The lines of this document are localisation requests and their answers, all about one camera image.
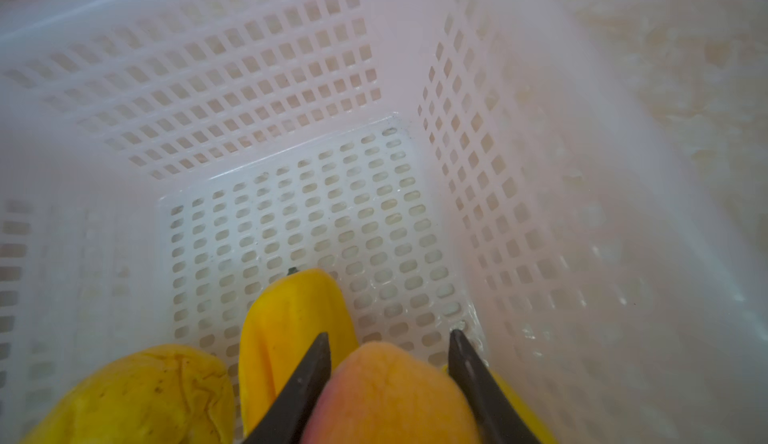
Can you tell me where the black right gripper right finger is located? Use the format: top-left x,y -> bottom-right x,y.
448,329 -> 539,444

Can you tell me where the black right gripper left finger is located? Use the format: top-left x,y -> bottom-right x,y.
243,332 -> 332,444

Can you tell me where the yellow toy lemon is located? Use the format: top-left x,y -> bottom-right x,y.
443,365 -> 559,444

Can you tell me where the yellow toy pear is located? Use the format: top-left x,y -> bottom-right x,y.
23,344 -> 235,443

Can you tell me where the white plastic mesh basket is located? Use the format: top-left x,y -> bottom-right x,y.
1,0 -> 767,443

